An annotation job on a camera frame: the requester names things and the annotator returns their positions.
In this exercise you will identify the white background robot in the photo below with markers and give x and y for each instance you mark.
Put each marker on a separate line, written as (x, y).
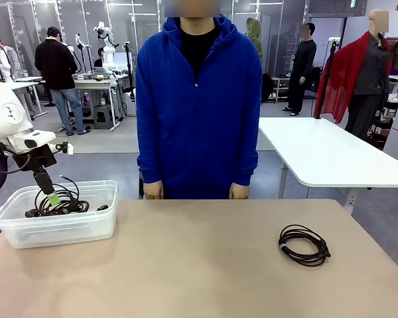
(107, 49)

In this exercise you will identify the background person at desk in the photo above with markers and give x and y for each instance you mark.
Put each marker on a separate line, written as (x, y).
(101, 56)

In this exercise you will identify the person's right hand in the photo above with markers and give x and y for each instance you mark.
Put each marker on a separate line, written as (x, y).
(153, 192)

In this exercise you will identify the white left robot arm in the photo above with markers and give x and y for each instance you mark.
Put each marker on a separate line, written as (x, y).
(3, 112)

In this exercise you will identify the white pole stand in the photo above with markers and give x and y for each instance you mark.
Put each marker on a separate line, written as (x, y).
(81, 46)

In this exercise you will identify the person's left hand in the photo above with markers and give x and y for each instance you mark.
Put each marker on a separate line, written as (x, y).
(239, 192)

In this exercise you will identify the clear plastic storage container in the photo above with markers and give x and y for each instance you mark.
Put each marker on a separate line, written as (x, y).
(53, 232)

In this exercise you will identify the black bags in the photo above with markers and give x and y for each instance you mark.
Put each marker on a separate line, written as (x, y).
(315, 77)

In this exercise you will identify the red shawl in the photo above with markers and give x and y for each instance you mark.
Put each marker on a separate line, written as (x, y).
(338, 76)

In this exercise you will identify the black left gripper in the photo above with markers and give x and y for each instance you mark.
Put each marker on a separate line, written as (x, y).
(36, 159)

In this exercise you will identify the dark grey metal stool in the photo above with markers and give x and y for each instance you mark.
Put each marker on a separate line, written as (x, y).
(141, 185)

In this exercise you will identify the person's right forearm blue sleeve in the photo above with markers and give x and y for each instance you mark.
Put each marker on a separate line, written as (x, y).
(149, 162)

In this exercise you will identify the white humanoid robot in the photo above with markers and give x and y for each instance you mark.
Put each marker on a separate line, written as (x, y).
(0, 63)

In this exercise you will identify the person in olive hoodie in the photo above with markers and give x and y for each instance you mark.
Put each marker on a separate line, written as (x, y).
(254, 36)

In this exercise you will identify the white side table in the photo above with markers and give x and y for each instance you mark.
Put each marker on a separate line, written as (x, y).
(318, 149)

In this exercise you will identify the black camera tripod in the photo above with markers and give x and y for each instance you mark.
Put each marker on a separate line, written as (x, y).
(129, 66)

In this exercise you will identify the person's left forearm blue sleeve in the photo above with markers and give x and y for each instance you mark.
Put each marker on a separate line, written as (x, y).
(247, 162)

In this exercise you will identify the grey plastic step stool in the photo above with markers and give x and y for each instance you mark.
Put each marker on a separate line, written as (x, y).
(103, 119)

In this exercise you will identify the person in blue hoodie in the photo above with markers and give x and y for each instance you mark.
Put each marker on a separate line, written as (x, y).
(199, 132)

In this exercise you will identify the man in black sweater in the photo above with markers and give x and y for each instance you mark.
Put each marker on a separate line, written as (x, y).
(54, 66)

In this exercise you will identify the person in grey hoodie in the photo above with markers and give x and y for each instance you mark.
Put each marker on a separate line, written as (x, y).
(11, 61)

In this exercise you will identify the equipment desk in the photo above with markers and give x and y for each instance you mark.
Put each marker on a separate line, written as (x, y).
(99, 83)

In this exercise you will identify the mannequin in dark clothes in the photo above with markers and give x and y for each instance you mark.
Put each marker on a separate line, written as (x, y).
(371, 73)

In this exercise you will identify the wooden shoe rack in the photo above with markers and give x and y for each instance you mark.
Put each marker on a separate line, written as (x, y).
(282, 89)

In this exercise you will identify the person in black clothes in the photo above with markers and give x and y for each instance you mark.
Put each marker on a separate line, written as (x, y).
(302, 66)

